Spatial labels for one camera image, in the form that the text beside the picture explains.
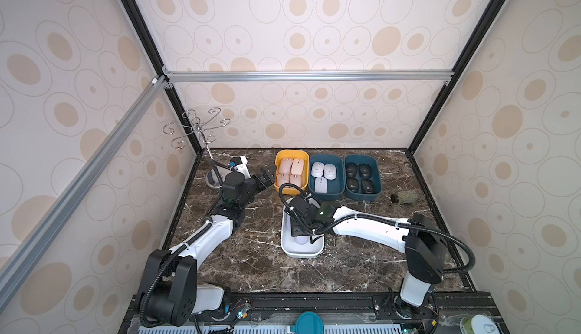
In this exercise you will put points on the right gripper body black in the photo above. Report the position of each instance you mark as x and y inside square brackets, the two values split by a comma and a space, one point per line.
[299, 216]

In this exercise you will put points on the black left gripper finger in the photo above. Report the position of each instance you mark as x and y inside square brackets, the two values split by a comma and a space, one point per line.
[264, 183]
[266, 174]

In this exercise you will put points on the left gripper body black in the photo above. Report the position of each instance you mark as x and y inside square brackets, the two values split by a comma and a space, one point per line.
[253, 186]

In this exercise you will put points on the pink mouse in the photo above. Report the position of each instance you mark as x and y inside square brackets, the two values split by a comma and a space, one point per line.
[282, 179]
[296, 179]
[297, 167]
[285, 166]

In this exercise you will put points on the purple mouse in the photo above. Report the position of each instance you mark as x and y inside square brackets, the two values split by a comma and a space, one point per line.
[302, 240]

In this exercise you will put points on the yellow storage box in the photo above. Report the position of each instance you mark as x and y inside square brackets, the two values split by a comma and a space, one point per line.
[294, 154]

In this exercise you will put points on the white storage box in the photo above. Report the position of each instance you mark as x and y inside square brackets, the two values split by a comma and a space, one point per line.
[291, 249]

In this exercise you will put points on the white mouse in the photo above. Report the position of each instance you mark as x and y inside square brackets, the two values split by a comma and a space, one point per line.
[321, 185]
[317, 169]
[330, 172]

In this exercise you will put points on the black mouse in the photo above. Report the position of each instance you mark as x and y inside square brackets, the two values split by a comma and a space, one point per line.
[365, 171]
[351, 169]
[367, 186]
[352, 184]

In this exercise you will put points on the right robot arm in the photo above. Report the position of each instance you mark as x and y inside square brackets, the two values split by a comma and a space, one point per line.
[422, 244]

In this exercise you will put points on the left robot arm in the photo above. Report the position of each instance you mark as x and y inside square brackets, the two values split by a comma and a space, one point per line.
[169, 292]

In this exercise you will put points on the left teal storage box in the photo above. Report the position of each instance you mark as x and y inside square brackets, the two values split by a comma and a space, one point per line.
[335, 187]

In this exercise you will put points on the teal storage box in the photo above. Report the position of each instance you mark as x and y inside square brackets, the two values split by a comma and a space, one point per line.
[376, 177]
[335, 187]

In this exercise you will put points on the right teal storage box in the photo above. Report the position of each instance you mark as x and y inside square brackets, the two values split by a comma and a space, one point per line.
[376, 177]

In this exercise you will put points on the teal round lid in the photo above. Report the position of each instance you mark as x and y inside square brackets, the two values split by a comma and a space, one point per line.
[308, 323]

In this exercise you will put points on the glass jar of green herbs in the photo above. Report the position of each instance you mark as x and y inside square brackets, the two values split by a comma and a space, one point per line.
[408, 197]

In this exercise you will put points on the left diagonal aluminium bar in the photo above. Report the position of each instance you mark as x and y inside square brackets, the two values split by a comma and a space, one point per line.
[44, 233]

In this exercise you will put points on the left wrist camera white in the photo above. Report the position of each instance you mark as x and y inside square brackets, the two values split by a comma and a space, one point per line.
[240, 164]

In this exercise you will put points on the metal wire hook stand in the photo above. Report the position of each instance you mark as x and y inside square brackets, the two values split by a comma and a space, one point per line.
[198, 129]

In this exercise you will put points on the horizontal aluminium frame bar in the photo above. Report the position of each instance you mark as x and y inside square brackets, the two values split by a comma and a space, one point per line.
[309, 76]

